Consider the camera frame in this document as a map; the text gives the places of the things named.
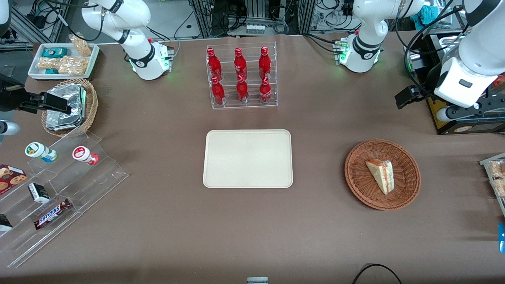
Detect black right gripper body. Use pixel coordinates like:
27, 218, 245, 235
0, 74, 28, 112

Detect triangle sandwich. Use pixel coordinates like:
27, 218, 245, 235
365, 159, 395, 195

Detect white rectangular snack tray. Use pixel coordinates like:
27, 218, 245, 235
28, 43, 100, 81

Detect small tan wicker basket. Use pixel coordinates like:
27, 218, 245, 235
41, 78, 99, 138

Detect silver metal tray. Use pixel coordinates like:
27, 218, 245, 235
428, 34, 471, 60

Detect grey tray with snacks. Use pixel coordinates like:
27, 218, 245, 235
479, 153, 505, 218

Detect large brown wicker basket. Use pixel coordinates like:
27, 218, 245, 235
344, 139, 421, 211

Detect cream plastic serving tray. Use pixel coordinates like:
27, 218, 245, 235
203, 129, 294, 189

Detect foil wrapped package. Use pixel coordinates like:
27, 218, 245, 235
45, 112, 86, 132
47, 83, 86, 119

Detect clear bag of crackers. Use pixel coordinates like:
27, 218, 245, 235
69, 35, 93, 57
58, 56, 90, 76
37, 57, 64, 71

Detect black equipment box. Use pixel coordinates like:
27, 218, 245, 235
404, 34, 505, 136

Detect green lid yogurt cup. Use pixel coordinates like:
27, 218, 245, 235
25, 142, 58, 163

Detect red lid yogurt cup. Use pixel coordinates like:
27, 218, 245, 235
72, 146, 99, 166

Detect red cookie box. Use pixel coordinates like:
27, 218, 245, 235
0, 164, 28, 195

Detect teal cloth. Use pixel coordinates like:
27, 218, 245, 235
410, 3, 439, 25

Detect small black white carton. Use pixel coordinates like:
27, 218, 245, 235
28, 183, 51, 204

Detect clear acrylic stepped stand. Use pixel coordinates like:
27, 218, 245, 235
0, 131, 129, 269

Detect Snickers chocolate bar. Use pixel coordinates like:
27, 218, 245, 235
34, 198, 73, 230

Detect red cola bottle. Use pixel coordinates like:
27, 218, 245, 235
207, 47, 223, 82
259, 76, 273, 104
258, 47, 272, 80
211, 76, 226, 106
236, 74, 250, 104
234, 47, 249, 82

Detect clear acrylic bottle rack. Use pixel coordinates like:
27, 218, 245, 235
206, 41, 279, 110

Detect brown table cover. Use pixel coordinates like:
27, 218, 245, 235
0, 34, 505, 284

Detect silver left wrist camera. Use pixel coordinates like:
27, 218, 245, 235
436, 93, 505, 123

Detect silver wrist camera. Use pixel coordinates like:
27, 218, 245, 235
436, 93, 505, 123
0, 120, 21, 137

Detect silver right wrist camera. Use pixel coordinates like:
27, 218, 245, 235
0, 120, 21, 137

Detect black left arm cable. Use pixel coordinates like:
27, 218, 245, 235
395, 0, 472, 99

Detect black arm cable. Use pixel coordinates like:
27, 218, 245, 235
395, 0, 472, 99
43, 0, 106, 43

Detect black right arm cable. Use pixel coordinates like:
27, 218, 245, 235
43, 0, 106, 43

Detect aluminium frame structure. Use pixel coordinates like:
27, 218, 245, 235
10, 0, 73, 45
189, 0, 318, 37

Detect black floor cable loop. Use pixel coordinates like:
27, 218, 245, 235
352, 263, 402, 284

